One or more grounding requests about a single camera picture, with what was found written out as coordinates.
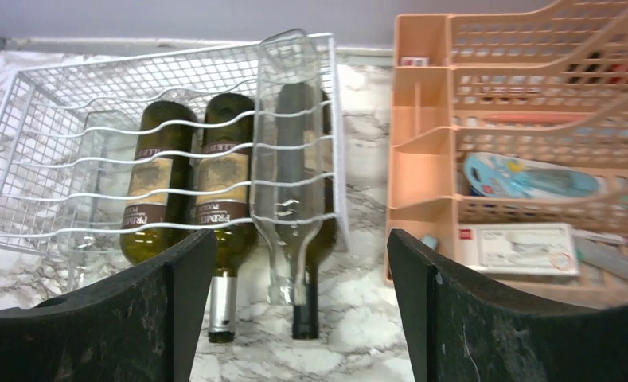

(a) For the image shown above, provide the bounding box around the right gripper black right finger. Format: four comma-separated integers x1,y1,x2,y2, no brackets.
387,229,628,381

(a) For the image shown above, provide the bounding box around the clear glass bottle tall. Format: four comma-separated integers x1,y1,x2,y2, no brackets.
57,131,135,292

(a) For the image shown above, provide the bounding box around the peach plastic file organizer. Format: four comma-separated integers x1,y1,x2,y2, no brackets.
386,1,628,307

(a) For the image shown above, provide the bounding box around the blue item in organizer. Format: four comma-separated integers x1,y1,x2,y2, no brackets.
462,152,600,200

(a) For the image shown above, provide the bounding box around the green wine bottle dark label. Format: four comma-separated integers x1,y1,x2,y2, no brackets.
276,82,337,340

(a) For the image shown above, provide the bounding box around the white box in organizer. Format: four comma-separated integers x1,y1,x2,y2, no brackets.
458,223,579,276

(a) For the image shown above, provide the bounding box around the green wine bottle white label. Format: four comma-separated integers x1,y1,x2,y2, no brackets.
194,115,257,343

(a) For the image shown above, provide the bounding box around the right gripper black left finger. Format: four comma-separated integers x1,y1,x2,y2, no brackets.
0,230,217,381

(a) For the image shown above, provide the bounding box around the white wire wine rack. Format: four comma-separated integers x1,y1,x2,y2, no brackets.
0,32,349,257

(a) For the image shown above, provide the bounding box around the green Primitivo wine bottle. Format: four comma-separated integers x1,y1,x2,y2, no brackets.
118,99,200,267

